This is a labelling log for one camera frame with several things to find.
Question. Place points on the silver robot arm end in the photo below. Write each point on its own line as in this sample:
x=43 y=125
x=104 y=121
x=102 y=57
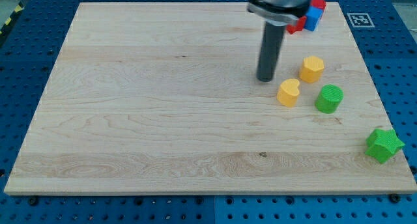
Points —
x=279 y=13

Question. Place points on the green star block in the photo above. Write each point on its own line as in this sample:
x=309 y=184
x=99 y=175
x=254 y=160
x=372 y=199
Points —
x=383 y=144

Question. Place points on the wooden board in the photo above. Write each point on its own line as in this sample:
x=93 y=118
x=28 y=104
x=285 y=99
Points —
x=162 y=99

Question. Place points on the yellow heart block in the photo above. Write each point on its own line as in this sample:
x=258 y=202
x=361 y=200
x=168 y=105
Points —
x=288 y=92

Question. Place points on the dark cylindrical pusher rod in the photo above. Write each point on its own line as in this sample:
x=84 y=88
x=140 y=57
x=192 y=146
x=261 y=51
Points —
x=270 y=51

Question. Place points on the yellow hexagon block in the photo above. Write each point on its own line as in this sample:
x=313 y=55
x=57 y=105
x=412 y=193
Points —
x=311 y=69

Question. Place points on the red block behind rod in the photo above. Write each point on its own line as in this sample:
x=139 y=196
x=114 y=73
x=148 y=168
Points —
x=298 y=27

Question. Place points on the green cylinder block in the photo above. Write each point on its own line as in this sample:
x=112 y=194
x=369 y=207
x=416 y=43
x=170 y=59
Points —
x=329 y=99

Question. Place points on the blue cube block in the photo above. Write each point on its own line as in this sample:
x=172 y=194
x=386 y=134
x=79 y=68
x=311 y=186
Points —
x=313 y=17

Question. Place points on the red block top right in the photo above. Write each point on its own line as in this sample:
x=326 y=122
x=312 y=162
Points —
x=319 y=4

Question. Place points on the white fiducial marker tag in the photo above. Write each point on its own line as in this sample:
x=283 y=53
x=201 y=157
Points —
x=360 y=20

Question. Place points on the yellow black hazard tape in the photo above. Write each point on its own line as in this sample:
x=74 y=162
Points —
x=12 y=19

